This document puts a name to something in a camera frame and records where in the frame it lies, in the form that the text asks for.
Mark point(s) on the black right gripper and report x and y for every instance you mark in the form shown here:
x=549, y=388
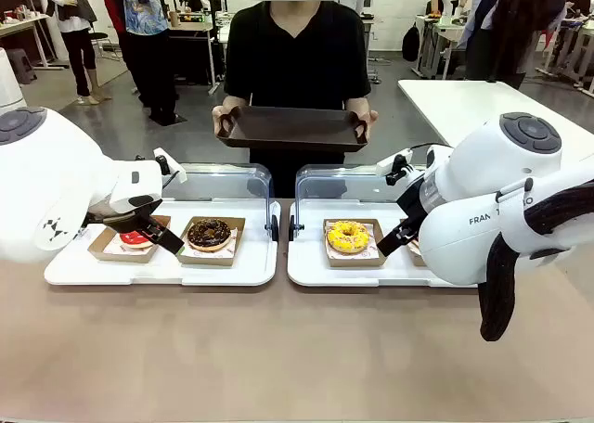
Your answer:
x=412, y=200

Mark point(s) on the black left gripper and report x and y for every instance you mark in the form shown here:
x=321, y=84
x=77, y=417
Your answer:
x=116, y=216

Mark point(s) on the dark brown serving tray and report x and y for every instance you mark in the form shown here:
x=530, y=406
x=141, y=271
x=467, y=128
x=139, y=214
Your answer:
x=292, y=128

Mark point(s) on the person's left forearm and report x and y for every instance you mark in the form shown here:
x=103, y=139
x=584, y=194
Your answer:
x=357, y=105

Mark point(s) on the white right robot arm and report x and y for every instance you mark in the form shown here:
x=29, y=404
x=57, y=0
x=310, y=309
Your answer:
x=487, y=177

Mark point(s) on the person's right forearm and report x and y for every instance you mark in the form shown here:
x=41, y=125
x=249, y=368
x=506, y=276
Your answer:
x=236, y=101

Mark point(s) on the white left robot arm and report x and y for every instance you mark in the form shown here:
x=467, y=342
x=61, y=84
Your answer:
x=42, y=172

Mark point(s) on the red glazed donut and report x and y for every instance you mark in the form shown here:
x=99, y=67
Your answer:
x=134, y=241

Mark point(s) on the cardboard box of yellow donut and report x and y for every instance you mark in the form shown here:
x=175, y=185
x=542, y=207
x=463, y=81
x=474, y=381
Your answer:
x=357, y=261

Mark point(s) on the cardboard box of chocolate donut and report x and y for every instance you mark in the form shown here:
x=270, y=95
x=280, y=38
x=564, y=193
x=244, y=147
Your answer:
x=204, y=260

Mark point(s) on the chocolate sprinkled donut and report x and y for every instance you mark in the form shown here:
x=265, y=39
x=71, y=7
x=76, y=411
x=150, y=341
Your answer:
x=209, y=242

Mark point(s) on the yellow sprinkled donut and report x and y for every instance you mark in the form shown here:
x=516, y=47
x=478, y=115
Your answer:
x=348, y=244

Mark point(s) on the cardboard box of red donut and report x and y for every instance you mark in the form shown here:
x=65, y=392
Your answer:
x=99, y=251

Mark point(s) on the person in blue patterned shirt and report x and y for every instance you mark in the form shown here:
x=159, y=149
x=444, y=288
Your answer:
x=146, y=33

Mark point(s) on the person in black shirt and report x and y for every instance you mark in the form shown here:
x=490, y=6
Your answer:
x=297, y=56

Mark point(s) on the person's left hand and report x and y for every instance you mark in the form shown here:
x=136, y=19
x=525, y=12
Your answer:
x=366, y=121

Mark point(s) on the person's right hand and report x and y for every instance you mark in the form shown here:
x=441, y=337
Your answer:
x=223, y=117

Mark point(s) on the printed paper liner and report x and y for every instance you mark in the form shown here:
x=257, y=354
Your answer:
x=192, y=253
x=366, y=255
x=111, y=249

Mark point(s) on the white display tray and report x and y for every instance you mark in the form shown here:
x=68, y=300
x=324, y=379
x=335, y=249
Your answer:
x=218, y=274
x=315, y=274

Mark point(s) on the clear plastic display lid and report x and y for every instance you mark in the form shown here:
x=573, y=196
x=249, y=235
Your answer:
x=334, y=182
x=223, y=182

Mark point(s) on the white rectangular table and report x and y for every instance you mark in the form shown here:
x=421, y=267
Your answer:
x=455, y=103

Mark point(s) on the black backpack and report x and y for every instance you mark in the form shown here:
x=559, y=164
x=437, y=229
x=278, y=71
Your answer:
x=410, y=42

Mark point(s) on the white workbench desk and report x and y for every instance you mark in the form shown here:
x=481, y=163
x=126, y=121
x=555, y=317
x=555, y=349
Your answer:
x=436, y=38

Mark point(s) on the desk with green tray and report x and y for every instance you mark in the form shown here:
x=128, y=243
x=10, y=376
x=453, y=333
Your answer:
x=195, y=29

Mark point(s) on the white cylindrical air purifier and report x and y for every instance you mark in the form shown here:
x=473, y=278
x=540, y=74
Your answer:
x=9, y=84

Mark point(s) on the grey plastic stool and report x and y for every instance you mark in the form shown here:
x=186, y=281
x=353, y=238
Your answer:
x=21, y=66

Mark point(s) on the light wooden desk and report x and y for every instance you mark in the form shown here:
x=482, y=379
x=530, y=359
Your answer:
x=23, y=24

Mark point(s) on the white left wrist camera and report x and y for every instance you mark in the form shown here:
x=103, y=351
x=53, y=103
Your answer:
x=171, y=165

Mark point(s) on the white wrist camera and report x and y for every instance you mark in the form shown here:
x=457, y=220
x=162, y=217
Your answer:
x=394, y=163
x=171, y=165

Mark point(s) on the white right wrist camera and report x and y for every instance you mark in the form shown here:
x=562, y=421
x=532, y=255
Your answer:
x=394, y=163

